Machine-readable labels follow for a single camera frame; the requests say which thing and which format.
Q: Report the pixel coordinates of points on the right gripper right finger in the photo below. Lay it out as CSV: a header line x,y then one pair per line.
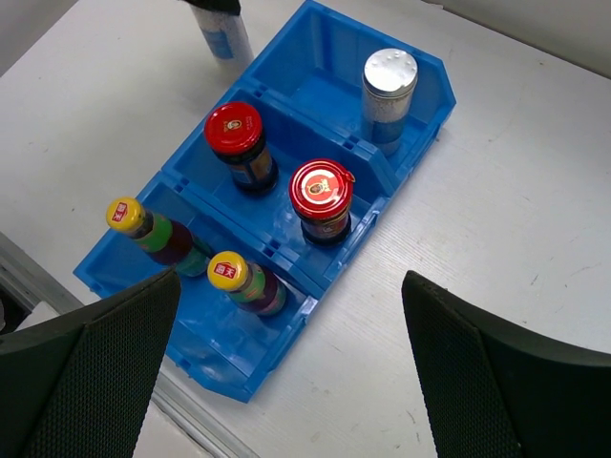
x,y
495,389

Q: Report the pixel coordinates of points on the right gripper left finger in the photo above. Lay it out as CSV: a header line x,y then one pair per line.
x,y
79,385

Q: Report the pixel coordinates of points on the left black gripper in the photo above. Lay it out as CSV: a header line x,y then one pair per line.
x,y
222,6

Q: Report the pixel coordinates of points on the red-lidded sauce jar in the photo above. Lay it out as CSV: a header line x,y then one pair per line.
x,y
321,192
235,133

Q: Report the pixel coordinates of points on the yellow-capped sauce bottle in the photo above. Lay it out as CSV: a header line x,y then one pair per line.
x,y
252,287
165,241

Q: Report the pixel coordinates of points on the blue three-compartment plastic bin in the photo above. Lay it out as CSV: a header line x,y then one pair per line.
x,y
307,86

